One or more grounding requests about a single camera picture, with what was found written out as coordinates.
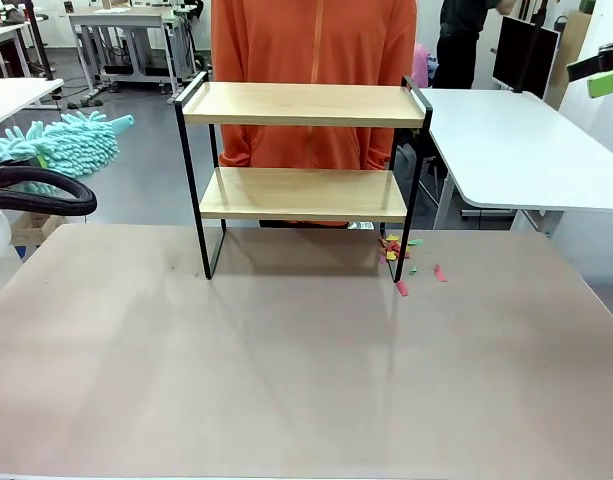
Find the teal microfiber duster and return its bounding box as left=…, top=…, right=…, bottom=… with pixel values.
left=0, top=110, right=136, bottom=199

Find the brown cardboard board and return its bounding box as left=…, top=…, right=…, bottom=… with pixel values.
left=559, top=8, right=593, bottom=109

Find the black monitor stand pole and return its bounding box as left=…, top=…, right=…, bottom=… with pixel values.
left=514, top=0, right=548, bottom=96

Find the black computer monitor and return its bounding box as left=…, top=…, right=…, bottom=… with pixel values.
left=492, top=14, right=561, bottom=101

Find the large white curved desk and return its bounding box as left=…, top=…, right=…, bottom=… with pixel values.
left=416, top=87, right=613, bottom=237

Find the person in black clothes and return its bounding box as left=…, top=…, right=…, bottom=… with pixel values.
left=432, top=0, right=516, bottom=90

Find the pink cloth bag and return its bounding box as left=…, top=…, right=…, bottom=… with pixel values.
left=413, top=42, right=440, bottom=90

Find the person in orange hoodie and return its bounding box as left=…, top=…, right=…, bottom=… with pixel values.
left=210, top=0, right=418, bottom=229

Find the grey metal workbench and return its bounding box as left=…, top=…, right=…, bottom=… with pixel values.
left=68, top=9, right=198, bottom=105

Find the black metal pole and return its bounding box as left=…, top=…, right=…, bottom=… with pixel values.
left=25, top=0, right=56, bottom=81

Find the cardboard box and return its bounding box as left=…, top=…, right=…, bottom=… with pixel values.
left=8, top=212, right=70, bottom=246

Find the white desk with dark legs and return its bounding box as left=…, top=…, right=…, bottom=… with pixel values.
left=0, top=22, right=48, bottom=81

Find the two-tier wooden shelf black frame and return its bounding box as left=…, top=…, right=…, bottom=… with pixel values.
left=174, top=71, right=434, bottom=284

